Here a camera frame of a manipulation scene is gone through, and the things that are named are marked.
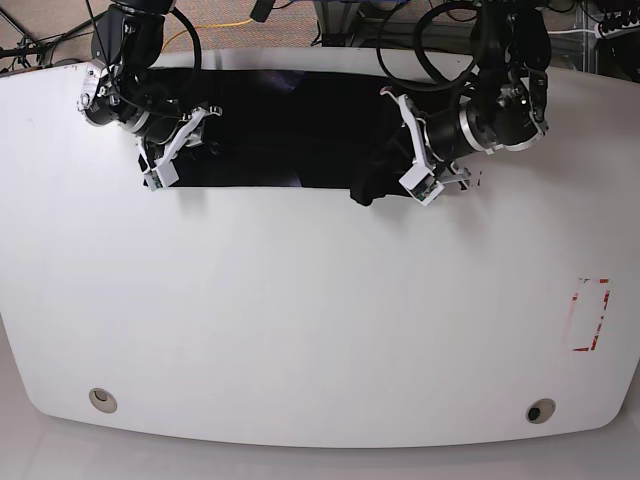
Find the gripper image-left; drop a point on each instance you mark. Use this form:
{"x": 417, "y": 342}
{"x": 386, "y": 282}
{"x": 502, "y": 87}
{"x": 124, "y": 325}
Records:
{"x": 151, "y": 105}

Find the black tripod legs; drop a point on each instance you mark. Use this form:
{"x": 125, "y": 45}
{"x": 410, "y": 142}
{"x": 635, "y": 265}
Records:
{"x": 31, "y": 52}

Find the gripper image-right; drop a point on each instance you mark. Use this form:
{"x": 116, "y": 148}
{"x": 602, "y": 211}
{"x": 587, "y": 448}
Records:
{"x": 504, "y": 110}

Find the red tape rectangle marking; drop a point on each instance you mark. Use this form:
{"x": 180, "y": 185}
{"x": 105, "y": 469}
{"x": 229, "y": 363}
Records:
{"x": 587, "y": 312}

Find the aluminium frame post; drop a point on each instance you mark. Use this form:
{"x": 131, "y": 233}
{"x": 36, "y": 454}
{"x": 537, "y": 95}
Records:
{"x": 336, "y": 20}

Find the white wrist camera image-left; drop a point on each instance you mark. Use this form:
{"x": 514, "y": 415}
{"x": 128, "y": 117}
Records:
{"x": 162, "y": 165}

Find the white power strip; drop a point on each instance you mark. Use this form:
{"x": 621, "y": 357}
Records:
{"x": 616, "y": 24}

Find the black T-shirt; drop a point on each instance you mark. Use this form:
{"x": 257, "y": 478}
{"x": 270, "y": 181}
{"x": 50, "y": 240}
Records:
{"x": 303, "y": 129}

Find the table cable grommet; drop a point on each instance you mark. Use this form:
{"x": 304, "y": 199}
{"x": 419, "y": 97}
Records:
{"x": 540, "y": 411}
{"x": 102, "y": 400}

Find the left table cable grommet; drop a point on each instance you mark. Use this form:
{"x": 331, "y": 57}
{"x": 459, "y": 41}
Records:
{"x": 102, "y": 400}

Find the right table cable grommet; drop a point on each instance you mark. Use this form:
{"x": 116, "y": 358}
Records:
{"x": 540, "y": 411}

